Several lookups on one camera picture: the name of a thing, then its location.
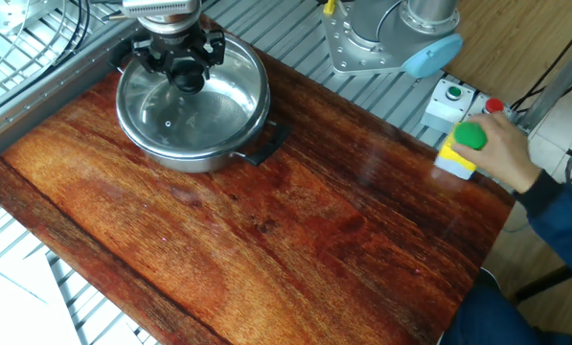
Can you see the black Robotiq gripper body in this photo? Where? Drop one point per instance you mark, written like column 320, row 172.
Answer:
column 177, row 48

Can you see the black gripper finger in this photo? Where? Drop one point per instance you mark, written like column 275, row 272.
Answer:
column 214, row 48
column 149, row 55

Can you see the glass lid with black knob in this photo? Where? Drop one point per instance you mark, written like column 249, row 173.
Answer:
column 187, row 79

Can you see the yellow box with green button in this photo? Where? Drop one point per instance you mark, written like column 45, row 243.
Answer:
column 458, row 160

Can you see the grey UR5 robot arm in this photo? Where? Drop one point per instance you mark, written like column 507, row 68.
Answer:
column 376, row 24

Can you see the person's right forearm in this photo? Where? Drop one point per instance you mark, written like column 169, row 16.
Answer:
column 563, row 225

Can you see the stainless steel pot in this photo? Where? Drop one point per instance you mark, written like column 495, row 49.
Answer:
column 204, row 163

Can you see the person's right hand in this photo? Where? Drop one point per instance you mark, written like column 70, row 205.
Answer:
column 503, row 148

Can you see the yellow tag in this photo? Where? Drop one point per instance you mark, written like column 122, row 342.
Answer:
column 329, row 6

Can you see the silver robot mounting plate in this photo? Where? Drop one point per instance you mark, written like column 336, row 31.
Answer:
column 352, row 52

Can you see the perforated metal plate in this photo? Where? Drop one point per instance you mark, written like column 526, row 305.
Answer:
column 7, row 14

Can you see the wood pattern table mat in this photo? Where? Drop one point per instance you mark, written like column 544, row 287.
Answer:
column 266, row 230

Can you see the white box with green button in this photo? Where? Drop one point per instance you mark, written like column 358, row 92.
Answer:
column 446, row 105

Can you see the white box with red button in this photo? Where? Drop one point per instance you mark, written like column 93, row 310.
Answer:
column 494, row 104

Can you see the white paper sheet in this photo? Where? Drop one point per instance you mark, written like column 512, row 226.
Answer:
column 17, row 311

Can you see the person's leg blue trousers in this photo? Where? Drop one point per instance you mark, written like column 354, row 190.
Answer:
column 496, row 316

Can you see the grey aluminium frame rail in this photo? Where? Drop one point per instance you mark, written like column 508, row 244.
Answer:
column 36, row 105

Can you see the aluminium post beside button boxes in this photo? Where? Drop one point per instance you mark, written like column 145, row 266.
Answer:
column 558, row 81

